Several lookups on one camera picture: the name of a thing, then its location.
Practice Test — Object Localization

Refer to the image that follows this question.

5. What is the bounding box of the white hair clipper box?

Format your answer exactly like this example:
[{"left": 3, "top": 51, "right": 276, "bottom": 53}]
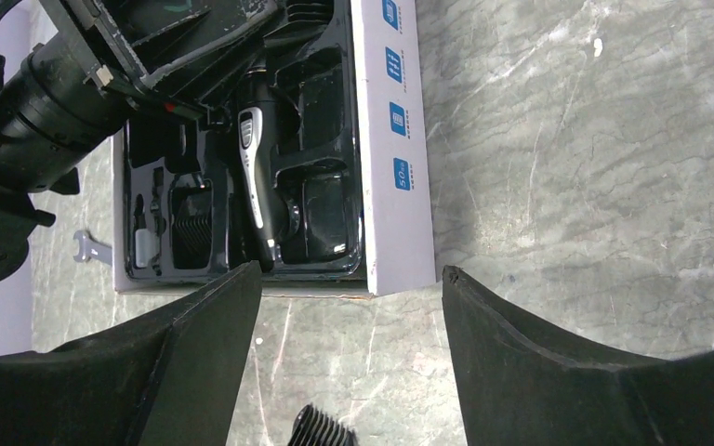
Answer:
[{"left": 112, "top": 1, "right": 436, "bottom": 297}]

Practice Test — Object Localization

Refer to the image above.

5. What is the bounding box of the black comb guard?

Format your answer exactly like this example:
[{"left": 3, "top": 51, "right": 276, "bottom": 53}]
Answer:
[
  {"left": 263, "top": 1, "right": 335, "bottom": 48},
  {"left": 171, "top": 182, "right": 212, "bottom": 269},
  {"left": 288, "top": 404, "right": 358, "bottom": 446}
]

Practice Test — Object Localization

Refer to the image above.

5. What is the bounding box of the silver combination wrench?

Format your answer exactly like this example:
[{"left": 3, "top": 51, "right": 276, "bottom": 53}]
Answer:
[{"left": 73, "top": 230, "right": 113, "bottom": 266}]

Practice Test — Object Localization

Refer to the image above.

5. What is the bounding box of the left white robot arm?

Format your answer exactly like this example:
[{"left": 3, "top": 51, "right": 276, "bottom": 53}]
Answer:
[{"left": 0, "top": 1, "right": 282, "bottom": 281}]

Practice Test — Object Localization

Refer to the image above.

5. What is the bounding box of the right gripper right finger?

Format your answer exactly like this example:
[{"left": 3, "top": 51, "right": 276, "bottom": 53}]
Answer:
[{"left": 442, "top": 266, "right": 714, "bottom": 445}]

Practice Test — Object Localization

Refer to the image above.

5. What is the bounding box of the black silver hair clipper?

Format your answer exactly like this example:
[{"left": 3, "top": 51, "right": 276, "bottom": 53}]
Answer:
[{"left": 236, "top": 69, "right": 289, "bottom": 271}]

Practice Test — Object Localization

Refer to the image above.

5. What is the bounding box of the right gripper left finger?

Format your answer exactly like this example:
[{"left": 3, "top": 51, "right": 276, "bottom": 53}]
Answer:
[{"left": 0, "top": 262, "right": 261, "bottom": 445}]

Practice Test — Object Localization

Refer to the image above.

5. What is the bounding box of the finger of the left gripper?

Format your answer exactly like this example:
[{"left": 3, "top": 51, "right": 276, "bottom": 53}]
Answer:
[
  {"left": 141, "top": 1, "right": 281, "bottom": 105},
  {"left": 103, "top": 1, "right": 241, "bottom": 46}
]

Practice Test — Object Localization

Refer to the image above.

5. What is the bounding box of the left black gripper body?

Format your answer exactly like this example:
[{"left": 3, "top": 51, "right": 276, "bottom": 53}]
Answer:
[{"left": 40, "top": 1, "right": 208, "bottom": 120}]

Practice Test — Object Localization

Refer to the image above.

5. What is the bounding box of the black cleaning brush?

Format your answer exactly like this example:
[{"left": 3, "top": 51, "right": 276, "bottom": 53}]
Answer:
[{"left": 150, "top": 167, "right": 166, "bottom": 276}]

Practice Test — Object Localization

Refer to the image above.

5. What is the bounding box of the small white oil bottle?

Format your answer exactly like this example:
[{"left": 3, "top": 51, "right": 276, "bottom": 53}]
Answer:
[{"left": 134, "top": 214, "right": 154, "bottom": 269}]

